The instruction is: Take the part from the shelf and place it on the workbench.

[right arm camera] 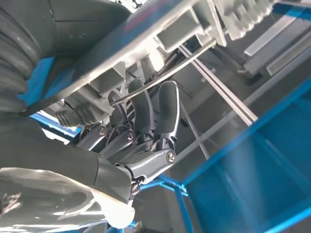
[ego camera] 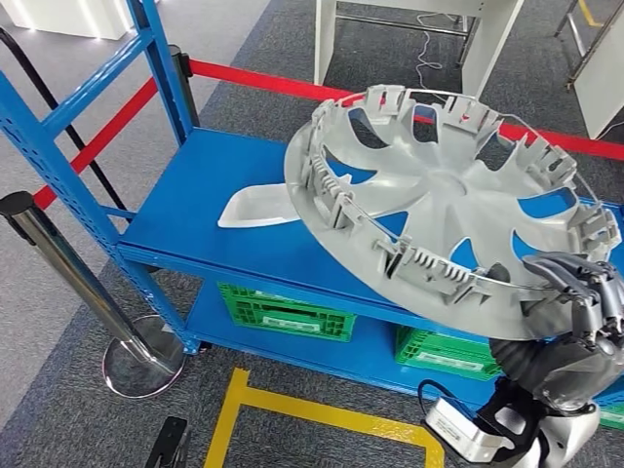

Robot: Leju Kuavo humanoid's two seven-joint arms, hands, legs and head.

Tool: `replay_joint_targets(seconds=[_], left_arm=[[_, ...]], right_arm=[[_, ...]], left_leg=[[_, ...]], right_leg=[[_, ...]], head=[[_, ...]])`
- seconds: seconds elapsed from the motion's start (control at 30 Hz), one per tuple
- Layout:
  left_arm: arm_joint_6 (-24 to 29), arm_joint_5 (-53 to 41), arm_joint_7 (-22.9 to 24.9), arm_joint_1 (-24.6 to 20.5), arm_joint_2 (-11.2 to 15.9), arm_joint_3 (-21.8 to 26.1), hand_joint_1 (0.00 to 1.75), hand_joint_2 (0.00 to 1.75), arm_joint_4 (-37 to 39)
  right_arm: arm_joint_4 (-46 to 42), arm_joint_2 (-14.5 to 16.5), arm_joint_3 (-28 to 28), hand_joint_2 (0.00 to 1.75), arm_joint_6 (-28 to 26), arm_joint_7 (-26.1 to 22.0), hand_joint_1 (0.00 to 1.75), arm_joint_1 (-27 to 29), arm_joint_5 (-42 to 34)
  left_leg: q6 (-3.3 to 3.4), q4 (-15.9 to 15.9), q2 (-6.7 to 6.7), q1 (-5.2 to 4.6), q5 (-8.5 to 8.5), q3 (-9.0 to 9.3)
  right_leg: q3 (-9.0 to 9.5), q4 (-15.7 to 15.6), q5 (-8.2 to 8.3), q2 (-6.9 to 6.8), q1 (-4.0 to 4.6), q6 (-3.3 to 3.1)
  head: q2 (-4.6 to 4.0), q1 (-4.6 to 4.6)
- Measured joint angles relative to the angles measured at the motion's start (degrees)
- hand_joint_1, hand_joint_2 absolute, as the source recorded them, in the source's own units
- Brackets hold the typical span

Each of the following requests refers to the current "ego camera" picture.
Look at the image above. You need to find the steel framed white panel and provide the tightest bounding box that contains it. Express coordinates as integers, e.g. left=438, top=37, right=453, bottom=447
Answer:
left=554, top=0, right=624, bottom=140

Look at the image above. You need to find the blue metal shelf rack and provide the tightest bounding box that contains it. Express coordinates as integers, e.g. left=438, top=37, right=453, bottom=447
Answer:
left=0, top=0, right=624, bottom=433

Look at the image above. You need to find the white floor cable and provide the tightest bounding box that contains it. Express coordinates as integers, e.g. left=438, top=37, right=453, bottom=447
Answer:
left=415, top=13, right=469, bottom=89

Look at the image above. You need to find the red barrier belt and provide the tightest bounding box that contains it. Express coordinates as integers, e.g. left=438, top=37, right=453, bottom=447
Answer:
left=31, top=76, right=161, bottom=213
left=189, top=58, right=624, bottom=163

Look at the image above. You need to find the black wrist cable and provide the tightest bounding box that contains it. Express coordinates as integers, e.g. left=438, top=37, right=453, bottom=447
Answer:
left=417, top=378, right=476, bottom=418

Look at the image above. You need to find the white table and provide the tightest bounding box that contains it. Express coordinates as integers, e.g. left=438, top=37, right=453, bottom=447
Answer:
left=314, top=0, right=526, bottom=99

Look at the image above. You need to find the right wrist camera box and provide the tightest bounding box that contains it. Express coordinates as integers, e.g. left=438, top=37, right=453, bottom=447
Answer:
left=424, top=397, right=503, bottom=465

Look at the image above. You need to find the grey plastic wheel cover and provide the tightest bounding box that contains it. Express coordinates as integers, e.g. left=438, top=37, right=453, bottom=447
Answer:
left=284, top=84, right=622, bottom=342

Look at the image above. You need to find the green plastic crate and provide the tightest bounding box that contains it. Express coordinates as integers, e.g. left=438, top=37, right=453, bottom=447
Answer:
left=599, top=403, right=624, bottom=432
left=395, top=326, right=503, bottom=382
left=218, top=282, right=357, bottom=343

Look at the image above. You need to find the yellow floor tape strip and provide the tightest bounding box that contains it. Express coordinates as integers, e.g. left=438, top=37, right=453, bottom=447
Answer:
left=577, top=0, right=606, bottom=28

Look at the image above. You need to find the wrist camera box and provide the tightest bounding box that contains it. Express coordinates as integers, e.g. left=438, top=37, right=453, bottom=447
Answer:
left=424, top=397, right=503, bottom=465
left=145, top=416, right=192, bottom=468

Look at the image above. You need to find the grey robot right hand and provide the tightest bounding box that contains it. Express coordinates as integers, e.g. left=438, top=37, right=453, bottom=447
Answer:
left=521, top=253, right=624, bottom=412

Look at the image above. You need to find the black pole stand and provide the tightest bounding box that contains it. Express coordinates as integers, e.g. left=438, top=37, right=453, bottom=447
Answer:
left=0, top=26, right=132, bottom=224

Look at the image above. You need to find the white plastic mirror cover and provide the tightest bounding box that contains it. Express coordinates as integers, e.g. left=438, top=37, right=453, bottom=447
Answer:
left=218, top=182, right=301, bottom=229

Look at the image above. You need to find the chrome stanchion post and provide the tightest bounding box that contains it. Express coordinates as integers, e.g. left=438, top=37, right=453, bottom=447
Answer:
left=0, top=190, right=187, bottom=399
left=167, top=43, right=201, bottom=131

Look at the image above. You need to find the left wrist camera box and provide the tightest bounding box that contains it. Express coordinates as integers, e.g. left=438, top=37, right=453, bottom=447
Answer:
left=145, top=416, right=192, bottom=468

